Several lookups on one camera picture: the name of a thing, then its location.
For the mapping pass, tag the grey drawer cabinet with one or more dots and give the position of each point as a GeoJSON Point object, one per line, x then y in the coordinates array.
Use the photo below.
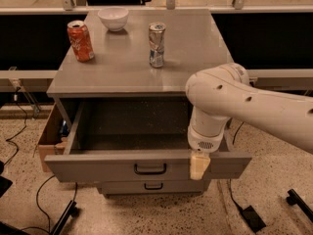
{"type": "Point", "coordinates": [121, 68]}

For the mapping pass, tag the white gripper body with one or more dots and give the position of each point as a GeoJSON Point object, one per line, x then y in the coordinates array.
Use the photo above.
{"type": "Point", "coordinates": [205, 142]}

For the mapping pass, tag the orange soda can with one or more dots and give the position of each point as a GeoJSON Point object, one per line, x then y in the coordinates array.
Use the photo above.
{"type": "Point", "coordinates": [80, 41]}

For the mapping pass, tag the black stand foot right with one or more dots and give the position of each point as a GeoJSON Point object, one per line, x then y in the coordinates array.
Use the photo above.
{"type": "Point", "coordinates": [294, 199]}

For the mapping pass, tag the black stand foot left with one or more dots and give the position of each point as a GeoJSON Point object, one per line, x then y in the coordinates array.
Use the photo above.
{"type": "Point", "coordinates": [70, 211]}

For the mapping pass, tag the black power adapter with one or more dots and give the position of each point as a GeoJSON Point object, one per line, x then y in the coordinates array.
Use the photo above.
{"type": "Point", "coordinates": [253, 220]}

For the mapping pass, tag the crushed silver can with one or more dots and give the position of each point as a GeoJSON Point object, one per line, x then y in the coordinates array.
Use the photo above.
{"type": "Point", "coordinates": [156, 40]}

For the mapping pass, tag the white bowl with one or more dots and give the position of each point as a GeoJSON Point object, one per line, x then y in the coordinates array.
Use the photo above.
{"type": "Point", "coordinates": [114, 18]}

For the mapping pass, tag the cardboard box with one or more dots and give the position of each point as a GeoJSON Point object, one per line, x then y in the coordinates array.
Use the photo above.
{"type": "Point", "coordinates": [51, 141]}

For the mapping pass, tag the grey top drawer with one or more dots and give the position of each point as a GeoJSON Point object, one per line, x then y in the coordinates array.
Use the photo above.
{"type": "Point", "coordinates": [126, 140]}

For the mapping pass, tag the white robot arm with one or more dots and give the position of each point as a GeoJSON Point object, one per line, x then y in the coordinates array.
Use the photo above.
{"type": "Point", "coordinates": [221, 93]}

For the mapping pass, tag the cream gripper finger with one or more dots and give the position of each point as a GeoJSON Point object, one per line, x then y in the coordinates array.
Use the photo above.
{"type": "Point", "coordinates": [199, 162]}

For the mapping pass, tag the grey drawer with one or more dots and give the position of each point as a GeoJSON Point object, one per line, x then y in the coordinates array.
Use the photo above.
{"type": "Point", "coordinates": [153, 187]}
{"type": "Point", "coordinates": [126, 140]}

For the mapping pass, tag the grey bottom drawer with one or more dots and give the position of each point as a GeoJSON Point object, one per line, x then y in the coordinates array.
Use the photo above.
{"type": "Point", "coordinates": [153, 187]}

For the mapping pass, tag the black stand foot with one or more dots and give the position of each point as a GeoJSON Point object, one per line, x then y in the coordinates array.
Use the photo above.
{"type": "Point", "coordinates": [70, 211]}
{"type": "Point", "coordinates": [294, 199]}

